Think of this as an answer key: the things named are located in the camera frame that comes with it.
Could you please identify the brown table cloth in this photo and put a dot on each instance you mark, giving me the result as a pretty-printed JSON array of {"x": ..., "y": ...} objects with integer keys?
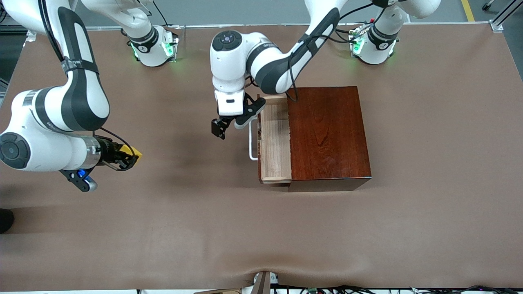
[{"x": 163, "y": 224}]

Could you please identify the dark wooden cabinet box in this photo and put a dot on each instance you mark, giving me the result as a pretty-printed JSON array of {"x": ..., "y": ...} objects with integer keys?
[{"x": 327, "y": 134}]

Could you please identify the yellow block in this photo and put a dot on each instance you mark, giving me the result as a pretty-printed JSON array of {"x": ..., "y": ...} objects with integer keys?
[{"x": 138, "y": 154}]

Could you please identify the aluminium frame post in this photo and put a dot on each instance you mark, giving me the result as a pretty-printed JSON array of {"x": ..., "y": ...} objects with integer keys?
[{"x": 504, "y": 16}]

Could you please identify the metal mount bracket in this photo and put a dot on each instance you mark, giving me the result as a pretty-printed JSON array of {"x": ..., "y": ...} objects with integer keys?
[{"x": 263, "y": 283}]

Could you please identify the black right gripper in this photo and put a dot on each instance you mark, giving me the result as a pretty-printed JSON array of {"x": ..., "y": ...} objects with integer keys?
[{"x": 108, "y": 151}]

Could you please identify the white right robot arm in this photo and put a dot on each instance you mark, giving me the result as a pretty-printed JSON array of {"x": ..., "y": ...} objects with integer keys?
[{"x": 77, "y": 94}]

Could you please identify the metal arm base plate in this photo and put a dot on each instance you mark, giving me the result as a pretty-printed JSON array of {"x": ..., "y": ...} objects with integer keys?
[{"x": 180, "y": 32}]

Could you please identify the cardboard piece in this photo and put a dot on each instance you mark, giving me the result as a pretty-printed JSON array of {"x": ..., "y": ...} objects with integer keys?
[{"x": 216, "y": 291}]

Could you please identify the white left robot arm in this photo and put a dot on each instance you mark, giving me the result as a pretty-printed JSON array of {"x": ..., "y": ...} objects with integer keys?
[{"x": 269, "y": 69}]

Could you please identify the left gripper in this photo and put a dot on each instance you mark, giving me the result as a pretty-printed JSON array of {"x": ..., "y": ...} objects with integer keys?
[{"x": 219, "y": 126}]

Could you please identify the black round object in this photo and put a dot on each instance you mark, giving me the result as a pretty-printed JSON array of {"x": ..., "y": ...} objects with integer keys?
[{"x": 5, "y": 220}]

